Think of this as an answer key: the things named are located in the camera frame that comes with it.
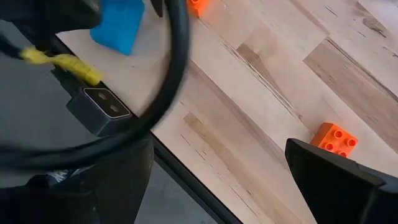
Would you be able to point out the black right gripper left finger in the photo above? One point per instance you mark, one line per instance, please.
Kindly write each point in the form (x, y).
(118, 186)

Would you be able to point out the large blue block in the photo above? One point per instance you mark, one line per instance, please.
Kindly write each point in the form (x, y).
(119, 25)

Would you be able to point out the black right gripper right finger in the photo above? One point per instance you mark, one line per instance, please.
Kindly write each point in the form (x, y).
(342, 193)

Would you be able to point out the small orange block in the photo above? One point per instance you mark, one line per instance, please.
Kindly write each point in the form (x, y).
(199, 5)
(334, 140)

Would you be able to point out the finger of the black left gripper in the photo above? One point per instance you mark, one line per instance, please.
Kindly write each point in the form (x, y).
(158, 6)

